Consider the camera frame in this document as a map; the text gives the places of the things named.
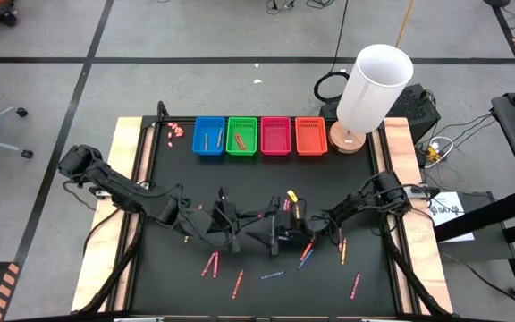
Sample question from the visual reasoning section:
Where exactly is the black aluminium table frame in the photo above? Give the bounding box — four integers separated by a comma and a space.
72, 100, 453, 322

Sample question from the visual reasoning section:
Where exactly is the yellow power strip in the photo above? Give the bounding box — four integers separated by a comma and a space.
424, 143, 443, 163

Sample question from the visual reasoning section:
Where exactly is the green plastic basket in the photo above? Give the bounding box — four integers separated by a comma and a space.
225, 116, 259, 157

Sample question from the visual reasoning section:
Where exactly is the black perforated computer case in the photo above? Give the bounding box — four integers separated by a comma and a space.
318, 83, 443, 145

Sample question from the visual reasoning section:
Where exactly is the white shade wooden table lamp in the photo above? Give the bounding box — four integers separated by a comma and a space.
328, 43, 415, 155

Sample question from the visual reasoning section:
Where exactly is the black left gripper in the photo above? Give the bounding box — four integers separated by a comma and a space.
214, 187, 282, 254

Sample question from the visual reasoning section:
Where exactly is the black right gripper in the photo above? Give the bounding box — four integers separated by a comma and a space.
245, 195, 315, 258

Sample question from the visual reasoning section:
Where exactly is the coiled black cable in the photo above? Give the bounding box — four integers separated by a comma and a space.
313, 70, 352, 106

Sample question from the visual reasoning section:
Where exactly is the white printed paper sheet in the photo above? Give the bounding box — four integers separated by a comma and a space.
426, 191, 476, 244

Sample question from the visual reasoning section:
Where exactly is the yellow hanging cable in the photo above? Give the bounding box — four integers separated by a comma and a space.
393, 0, 416, 48

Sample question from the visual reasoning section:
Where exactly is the wooden table side board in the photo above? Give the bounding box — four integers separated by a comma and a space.
376, 116, 454, 314
70, 116, 156, 313

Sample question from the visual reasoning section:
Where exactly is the black hanging cable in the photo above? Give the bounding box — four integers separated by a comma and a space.
330, 0, 350, 75

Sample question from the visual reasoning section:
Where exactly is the grey office chair base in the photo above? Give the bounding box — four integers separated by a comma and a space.
0, 106, 35, 160

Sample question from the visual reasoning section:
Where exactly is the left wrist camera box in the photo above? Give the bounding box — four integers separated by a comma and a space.
215, 203, 237, 224

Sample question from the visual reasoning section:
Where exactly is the orange plastic basket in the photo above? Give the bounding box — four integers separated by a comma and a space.
294, 116, 329, 157

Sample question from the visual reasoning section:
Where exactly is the red plastic basket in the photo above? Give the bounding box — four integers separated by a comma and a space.
260, 116, 293, 157

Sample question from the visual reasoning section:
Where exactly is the blue plastic basket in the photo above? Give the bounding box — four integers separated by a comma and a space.
192, 116, 226, 157

